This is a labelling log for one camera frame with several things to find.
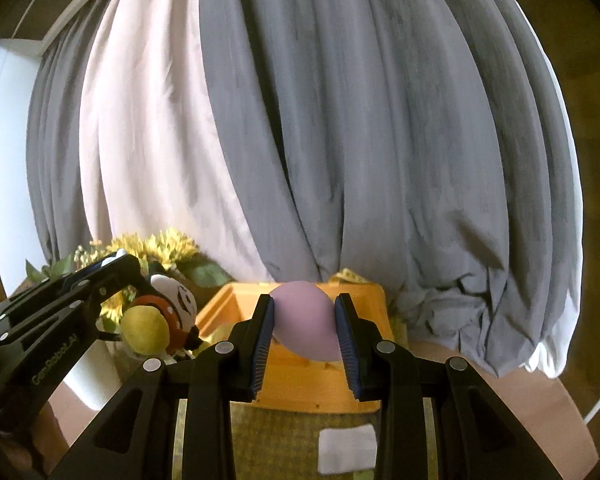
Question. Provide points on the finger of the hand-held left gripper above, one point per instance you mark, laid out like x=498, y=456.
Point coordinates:
x=80, y=290

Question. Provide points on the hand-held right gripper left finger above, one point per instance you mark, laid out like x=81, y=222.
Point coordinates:
x=262, y=347

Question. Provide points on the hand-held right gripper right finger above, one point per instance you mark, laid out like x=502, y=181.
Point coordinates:
x=347, y=352

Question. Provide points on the pink egg-shaped sponge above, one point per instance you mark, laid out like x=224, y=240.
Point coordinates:
x=305, y=320

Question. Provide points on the black white mouse plush toy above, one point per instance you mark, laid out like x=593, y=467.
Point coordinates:
x=177, y=297

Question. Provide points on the green plant in white pot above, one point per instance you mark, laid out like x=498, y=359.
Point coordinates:
x=92, y=380

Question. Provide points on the yellow blue plaid blanket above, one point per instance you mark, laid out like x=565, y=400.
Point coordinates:
x=275, y=440

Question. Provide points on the white folded cloth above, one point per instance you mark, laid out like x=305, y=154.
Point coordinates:
x=347, y=447

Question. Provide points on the sunflower bouquet in grey vase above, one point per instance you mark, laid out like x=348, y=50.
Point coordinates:
x=170, y=250

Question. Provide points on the grey curtain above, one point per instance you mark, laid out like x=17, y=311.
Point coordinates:
x=60, y=160
x=380, y=135

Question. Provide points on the white wardrobe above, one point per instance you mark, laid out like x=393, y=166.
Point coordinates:
x=5, y=160

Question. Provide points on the pale pink curtain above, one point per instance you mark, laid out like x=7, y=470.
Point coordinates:
x=145, y=135

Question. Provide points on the white sheer curtain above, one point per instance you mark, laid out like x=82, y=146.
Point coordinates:
x=547, y=365

